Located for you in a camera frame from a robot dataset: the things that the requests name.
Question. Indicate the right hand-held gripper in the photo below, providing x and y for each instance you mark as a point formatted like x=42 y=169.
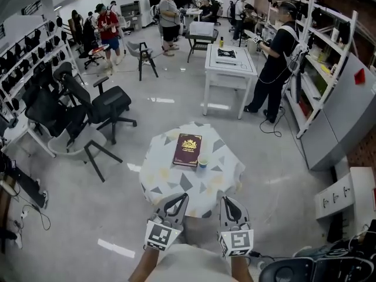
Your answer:
x=239 y=241

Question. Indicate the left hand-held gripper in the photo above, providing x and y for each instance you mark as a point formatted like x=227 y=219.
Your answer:
x=161 y=235

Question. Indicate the white paper cup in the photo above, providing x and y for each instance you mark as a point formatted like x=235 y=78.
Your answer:
x=203 y=164

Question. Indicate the person's left forearm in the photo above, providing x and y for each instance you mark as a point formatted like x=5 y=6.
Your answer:
x=144 y=263

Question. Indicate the person's right forearm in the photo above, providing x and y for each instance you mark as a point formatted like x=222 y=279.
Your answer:
x=239 y=269

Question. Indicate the black power adapter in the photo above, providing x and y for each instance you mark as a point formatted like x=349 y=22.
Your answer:
x=254 y=254

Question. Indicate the person's white shirt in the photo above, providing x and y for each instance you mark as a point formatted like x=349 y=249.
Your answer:
x=191 y=263

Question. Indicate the maroon hardcover book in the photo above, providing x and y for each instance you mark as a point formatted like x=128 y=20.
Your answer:
x=186 y=150

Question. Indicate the black bulky equipment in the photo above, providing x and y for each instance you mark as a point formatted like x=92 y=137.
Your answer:
x=323 y=267

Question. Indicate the white drawer cabinet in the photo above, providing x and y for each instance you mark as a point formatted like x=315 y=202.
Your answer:
x=337 y=200

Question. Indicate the grey chair black legs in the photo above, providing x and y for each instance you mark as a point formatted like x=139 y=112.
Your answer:
x=73 y=148
x=138 y=50

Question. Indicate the black office chair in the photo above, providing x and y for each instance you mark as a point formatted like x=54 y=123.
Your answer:
x=111 y=100
x=89 y=40
x=44 y=107

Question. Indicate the grey tall cabinet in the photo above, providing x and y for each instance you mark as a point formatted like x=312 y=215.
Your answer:
x=337 y=122

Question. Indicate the white square table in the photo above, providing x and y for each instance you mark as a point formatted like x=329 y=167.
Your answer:
x=229 y=69

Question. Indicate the white power strip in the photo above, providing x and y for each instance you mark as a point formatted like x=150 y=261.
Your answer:
x=25 y=214

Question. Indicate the stack of green boxes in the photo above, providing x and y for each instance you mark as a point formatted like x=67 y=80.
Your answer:
x=320 y=84

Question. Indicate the white portable gas stove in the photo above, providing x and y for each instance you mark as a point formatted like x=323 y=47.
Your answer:
x=226 y=58

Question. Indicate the dark side table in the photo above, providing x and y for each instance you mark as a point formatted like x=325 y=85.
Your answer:
x=202 y=44

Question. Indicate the yellow bottle black cap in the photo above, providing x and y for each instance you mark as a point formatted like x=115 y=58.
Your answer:
x=221 y=43

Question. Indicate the white side desk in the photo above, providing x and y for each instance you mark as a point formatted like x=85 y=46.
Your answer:
x=17 y=134

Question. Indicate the round red-topped stool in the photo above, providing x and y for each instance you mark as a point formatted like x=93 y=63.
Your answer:
x=101 y=48

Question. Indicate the white display rack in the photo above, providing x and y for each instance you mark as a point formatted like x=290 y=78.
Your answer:
x=73 y=60

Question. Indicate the white cardboard box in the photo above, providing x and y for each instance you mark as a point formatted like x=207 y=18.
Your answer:
x=201 y=28

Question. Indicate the red diamond sticker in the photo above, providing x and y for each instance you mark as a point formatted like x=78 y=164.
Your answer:
x=359 y=76

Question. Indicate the grey shelf unit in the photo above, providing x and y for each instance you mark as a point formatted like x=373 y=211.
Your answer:
x=130 y=16

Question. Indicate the rows of black pouches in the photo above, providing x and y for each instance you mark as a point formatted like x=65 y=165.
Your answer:
x=26 y=44

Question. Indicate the white shelving unit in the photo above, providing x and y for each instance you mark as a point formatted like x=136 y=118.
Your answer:
x=350 y=25

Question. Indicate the black stair railing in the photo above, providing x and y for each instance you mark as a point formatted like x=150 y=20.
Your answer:
x=30 y=8

